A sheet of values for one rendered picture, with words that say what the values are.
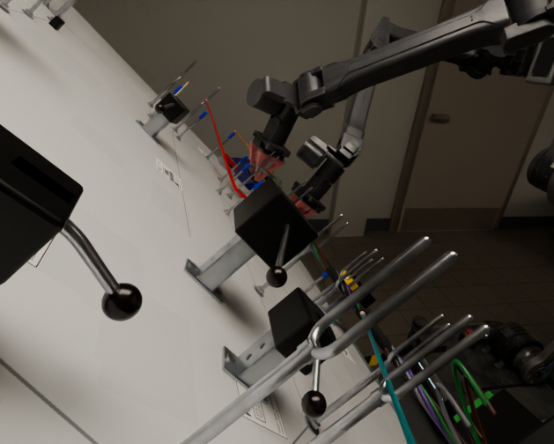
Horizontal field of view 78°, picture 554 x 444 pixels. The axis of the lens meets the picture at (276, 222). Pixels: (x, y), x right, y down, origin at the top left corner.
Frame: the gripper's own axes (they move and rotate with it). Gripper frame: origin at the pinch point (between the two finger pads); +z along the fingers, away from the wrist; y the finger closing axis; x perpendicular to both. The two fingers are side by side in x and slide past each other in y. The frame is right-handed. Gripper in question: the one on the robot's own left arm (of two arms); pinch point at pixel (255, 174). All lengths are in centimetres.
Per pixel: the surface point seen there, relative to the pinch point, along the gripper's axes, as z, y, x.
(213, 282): -4, 50, -24
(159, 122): -7.5, 16.3, -27.1
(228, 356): -3, 58, -24
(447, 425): -7, 66, -12
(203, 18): -34, -180, 7
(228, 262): -6, 50, -23
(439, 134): -45, -134, 198
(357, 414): -10, 66, -23
